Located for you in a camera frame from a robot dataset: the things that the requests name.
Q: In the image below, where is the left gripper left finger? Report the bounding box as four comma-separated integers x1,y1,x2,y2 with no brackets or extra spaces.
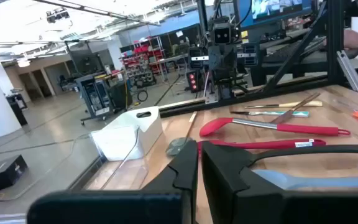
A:
26,139,199,224

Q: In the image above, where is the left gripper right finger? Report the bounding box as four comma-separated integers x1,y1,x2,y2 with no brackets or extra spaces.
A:
201,141,358,224

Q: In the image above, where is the grey scraper with wooden handle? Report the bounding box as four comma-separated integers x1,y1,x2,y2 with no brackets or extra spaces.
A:
165,111,198,156

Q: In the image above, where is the teal-handled knife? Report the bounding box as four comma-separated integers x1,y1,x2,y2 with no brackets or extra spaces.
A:
230,110,310,118

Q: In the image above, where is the cream-handled knife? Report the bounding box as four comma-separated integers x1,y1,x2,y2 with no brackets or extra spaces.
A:
244,100,323,110

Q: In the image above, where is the red spoon with steel shaft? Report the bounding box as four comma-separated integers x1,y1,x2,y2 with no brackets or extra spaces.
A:
199,117,351,138

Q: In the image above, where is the black spoon with slim handle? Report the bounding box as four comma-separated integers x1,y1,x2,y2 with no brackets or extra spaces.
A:
249,144,358,167

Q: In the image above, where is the computer tower with red fans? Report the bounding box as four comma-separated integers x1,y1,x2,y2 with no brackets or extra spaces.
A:
186,70,203,93

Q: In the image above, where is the red slotted spoon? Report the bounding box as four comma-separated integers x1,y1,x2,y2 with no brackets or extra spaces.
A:
196,138,327,151

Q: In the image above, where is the clear acrylic bin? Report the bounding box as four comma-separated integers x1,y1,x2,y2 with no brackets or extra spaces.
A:
84,126,150,191

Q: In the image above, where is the black desk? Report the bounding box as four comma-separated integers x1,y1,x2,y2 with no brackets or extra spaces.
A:
250,27,358,78

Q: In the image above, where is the white plastic bin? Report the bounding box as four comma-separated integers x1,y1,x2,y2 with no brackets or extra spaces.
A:
90,106,163,162

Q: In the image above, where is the computer monitor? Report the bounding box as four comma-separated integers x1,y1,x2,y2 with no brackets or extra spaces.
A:
234,0,313,31

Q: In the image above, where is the red parts shelf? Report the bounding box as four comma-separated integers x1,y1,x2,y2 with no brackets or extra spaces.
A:
121,37,167,88

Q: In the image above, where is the grey equipment cart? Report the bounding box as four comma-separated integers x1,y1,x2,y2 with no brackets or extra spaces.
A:
75,72,115,125

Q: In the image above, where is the silver aluminium strut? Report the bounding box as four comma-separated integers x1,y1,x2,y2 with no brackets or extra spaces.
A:
336,49,358,93

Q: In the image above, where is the black equipment box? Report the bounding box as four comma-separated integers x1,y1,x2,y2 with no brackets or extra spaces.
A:
0,154,29,194

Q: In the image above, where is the black trash bin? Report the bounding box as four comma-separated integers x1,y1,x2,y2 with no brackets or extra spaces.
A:
6,93,29,127

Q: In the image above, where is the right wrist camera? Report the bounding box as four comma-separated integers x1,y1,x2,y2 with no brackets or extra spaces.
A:
212,23,232,45

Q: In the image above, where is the black aluminium rig frame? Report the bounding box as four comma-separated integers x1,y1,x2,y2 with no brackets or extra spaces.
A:
158,0,358,119

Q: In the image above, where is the black ceiling camera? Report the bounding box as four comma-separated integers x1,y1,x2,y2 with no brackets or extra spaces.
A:
45,7,71,24

